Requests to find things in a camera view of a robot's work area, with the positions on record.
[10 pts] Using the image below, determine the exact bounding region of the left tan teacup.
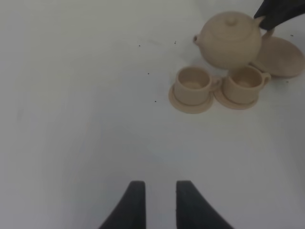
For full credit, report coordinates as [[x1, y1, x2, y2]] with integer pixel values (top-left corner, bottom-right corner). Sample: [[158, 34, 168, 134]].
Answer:
[[173, 66, 222, 106]]

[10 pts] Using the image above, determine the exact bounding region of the left tan cup saucer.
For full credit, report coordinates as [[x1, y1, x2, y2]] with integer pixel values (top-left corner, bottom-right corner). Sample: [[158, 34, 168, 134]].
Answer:
[[168, 85, 214, 114]]

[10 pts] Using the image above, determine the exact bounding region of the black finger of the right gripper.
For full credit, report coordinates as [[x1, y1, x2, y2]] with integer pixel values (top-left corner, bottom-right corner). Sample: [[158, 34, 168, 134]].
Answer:
[[259, 7, 305, 31], [254, 0, 285, 19]]

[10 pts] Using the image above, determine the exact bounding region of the right tan cup saucer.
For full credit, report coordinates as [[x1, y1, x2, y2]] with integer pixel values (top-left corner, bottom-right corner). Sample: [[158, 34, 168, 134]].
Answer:
[[213, 80, 259, 110]]

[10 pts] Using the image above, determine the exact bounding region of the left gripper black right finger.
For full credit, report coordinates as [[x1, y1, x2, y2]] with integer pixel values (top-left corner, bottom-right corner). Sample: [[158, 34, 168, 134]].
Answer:
[[176, 181, 232, 229]]

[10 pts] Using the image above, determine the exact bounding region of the tan cup saucer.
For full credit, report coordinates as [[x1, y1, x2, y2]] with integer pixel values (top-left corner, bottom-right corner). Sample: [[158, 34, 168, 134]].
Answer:
[[168, 85, 214, 114], [213, 80, 259, 110]]

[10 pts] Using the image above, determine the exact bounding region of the tan teapot saucer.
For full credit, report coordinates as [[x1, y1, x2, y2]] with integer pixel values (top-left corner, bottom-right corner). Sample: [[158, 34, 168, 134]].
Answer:
[[251, 37, 305, 78]]

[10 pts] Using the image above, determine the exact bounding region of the right tan teacup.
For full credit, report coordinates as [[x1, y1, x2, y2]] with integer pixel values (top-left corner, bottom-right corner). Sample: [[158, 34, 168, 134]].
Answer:
[[223, 66, 271, 104]]

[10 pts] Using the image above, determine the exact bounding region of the tan ceramic teapot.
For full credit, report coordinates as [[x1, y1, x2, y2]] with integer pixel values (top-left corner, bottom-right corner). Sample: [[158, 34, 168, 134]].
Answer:
[[193, 11, 274, 70]]

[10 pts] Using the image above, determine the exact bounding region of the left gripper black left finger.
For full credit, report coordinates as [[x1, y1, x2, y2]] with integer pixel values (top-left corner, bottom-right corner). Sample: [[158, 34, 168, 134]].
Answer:
[[100, 181, 146, 229]]

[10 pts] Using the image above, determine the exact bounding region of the tan teacup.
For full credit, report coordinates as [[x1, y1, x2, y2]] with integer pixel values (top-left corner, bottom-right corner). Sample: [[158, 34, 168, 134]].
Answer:
[[173, 66, 222, 106], [223, 66, 271, 104]]

